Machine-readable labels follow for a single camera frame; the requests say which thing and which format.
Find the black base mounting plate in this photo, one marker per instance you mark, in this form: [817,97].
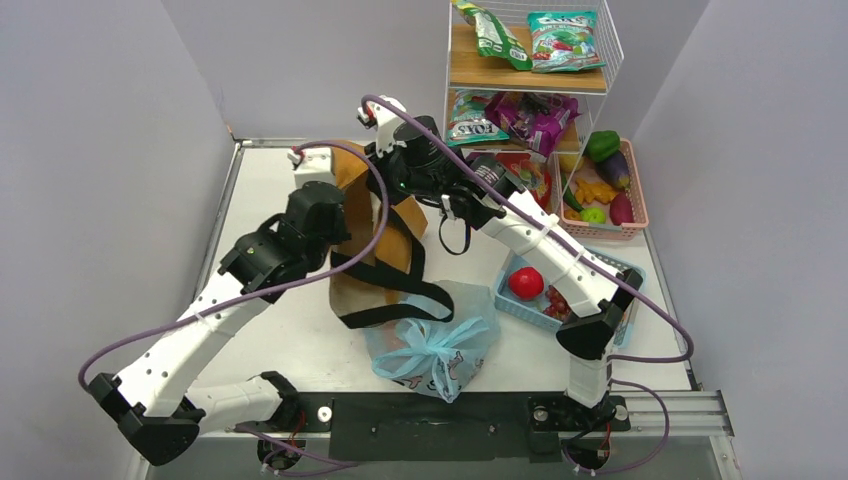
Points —
[478,426]

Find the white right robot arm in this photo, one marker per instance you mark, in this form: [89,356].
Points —
[492,200]

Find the maroon toy vegetable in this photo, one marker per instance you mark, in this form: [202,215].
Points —
[621,210]

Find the purple candy bag middle shelf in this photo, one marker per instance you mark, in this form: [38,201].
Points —
[539,121]

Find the small green toy lime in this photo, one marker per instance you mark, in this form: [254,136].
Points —
[593,215]

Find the purple toy eggplant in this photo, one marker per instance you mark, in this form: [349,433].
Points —
[614,171]

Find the white wire wooden shelf rack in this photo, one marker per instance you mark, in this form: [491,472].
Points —
[466,69]

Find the green snack bag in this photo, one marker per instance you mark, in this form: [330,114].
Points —
[493,38]

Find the orange cloth tote bag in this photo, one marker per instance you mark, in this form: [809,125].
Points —
[386,284]

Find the light blue plastic basket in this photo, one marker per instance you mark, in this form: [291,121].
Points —
[532,311]

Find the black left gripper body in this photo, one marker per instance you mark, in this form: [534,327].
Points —
[318,255]

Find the red toy apple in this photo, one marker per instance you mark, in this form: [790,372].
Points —
[526,283]

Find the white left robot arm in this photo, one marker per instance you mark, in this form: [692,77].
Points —
[154,401]

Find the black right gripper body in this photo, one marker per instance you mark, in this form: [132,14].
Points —
[402,181]

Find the teal Fox's candy bag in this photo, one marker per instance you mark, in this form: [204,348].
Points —
[468,122]

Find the red candy bag bottom shelf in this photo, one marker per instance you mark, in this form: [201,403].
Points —
[532,172]

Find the green toy bell pepper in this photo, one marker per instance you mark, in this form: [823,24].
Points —
[601,145]

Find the purple toy grapes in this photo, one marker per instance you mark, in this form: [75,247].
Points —
[557,307]

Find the teal candy bag top right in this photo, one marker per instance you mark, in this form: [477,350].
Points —
[563,41]

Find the light blue plastic grocery bag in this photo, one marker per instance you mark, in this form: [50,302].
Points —
[433,358]

